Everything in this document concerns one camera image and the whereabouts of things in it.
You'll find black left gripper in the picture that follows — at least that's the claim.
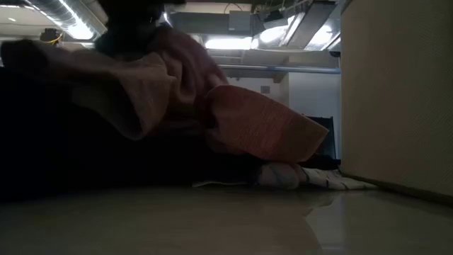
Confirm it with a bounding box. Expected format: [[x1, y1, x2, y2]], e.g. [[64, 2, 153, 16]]
[[94, 0, 167, 57]]

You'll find pink garment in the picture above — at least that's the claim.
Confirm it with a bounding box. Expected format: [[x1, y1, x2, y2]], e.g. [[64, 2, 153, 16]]
[[0, 24, 330, 164]]

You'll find white teal-striped cloth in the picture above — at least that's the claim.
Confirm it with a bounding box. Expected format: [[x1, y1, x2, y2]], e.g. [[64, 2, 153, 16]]
[[193, 161, 379, 191]]

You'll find bright ceiling light panel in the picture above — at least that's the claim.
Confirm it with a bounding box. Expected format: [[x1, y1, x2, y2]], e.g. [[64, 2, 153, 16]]
[[204, 36, 253, 51]]

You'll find grey ceiling unit box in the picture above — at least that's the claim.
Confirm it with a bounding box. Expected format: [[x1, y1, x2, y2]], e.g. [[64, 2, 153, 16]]
[[228, 10, 253, 31]]

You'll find black cabinet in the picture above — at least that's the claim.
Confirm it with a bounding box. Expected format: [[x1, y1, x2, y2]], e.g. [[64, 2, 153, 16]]
[[306, 115, 337, 161]]

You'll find beige fabric storage bin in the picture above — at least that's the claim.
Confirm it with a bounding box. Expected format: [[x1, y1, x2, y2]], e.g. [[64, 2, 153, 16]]
[[340, 0, 453, 208]]

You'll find grey rectangular air duct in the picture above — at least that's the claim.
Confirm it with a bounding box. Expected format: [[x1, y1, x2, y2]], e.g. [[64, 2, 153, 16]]
[[168, 11, 256, 36]]

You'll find yellow cable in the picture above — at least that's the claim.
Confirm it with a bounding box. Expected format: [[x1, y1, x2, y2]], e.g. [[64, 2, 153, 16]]
[[45, 32, 65, 46]]

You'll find silver spiral air duct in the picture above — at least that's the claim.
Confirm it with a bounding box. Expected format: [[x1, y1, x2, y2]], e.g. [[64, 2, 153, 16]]
[[26, 0, 109, 40]]

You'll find black overhead camera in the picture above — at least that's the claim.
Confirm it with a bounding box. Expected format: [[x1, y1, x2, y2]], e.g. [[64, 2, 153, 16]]
[[39, 28, 63, 45]]

